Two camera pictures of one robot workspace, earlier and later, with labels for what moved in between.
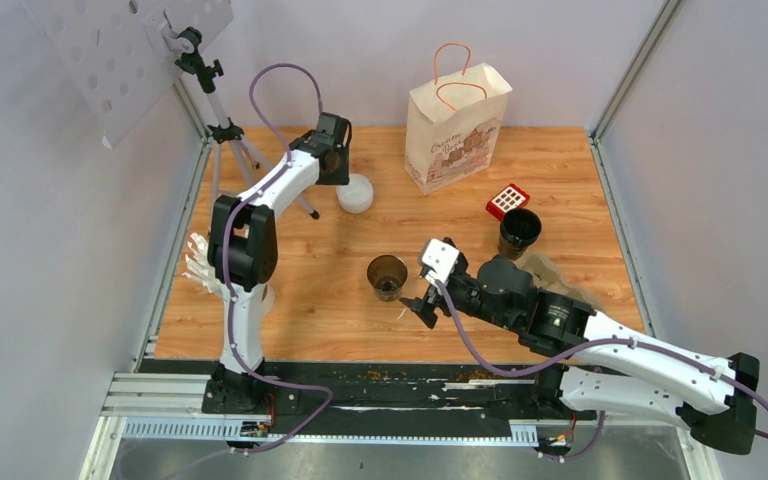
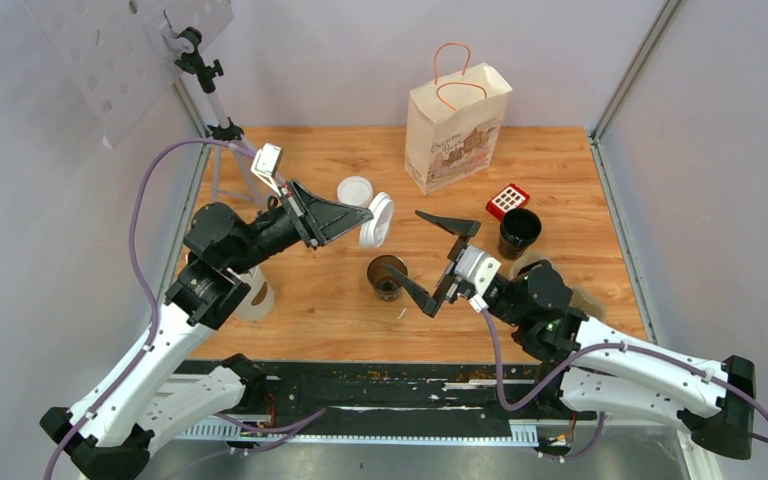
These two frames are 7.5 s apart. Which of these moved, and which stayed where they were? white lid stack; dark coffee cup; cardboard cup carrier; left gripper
Moved: left gripper
Stayed: dark coffee cup; cardboard cup carrier; white lid stack
